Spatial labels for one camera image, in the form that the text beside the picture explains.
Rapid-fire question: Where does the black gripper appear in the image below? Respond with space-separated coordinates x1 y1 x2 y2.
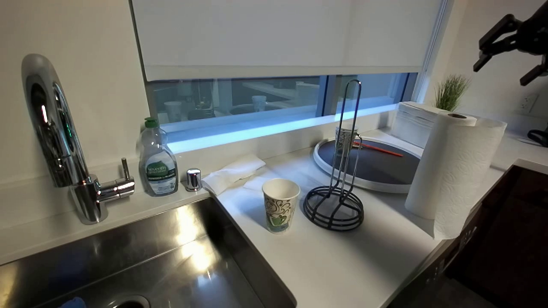
471 0 548 87

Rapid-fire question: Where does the white paper towel roll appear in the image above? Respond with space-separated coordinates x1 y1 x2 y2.
402 111 508 241

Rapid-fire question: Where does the small black object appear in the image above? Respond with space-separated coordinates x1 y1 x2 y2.
526 126 548 149

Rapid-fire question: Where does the green plant in white pot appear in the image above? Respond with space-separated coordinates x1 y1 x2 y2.
392 73 471 150

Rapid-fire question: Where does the orange stick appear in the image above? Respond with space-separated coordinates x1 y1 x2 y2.
349 138 406 159

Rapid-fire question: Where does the round white-rimmed dark tray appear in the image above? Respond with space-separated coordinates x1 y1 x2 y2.
311 135 425 195

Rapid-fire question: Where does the dark cabinet front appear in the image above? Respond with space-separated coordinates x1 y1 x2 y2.
390 164 548 308

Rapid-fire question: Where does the white roller blind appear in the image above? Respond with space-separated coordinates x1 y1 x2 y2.
128 0 443 82

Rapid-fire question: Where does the folded white cloth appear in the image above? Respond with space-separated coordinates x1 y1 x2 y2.
200 150 267 198

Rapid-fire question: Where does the small chrome knob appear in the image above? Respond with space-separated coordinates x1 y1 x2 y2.
181 166 205 193

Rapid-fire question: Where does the clear dish soap bottle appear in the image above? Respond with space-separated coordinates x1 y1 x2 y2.
135 116 180 198

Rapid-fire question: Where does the stainless steel sink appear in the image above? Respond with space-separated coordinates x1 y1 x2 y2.
0 195 298 308

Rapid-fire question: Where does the sink drain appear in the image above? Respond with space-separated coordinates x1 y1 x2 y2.
109 292 152 308

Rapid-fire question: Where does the chrome kitchen faucet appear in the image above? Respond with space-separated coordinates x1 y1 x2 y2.
20 51 137 226

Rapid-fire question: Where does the black wire towel holder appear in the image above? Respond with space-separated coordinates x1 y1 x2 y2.
301 77 366 232

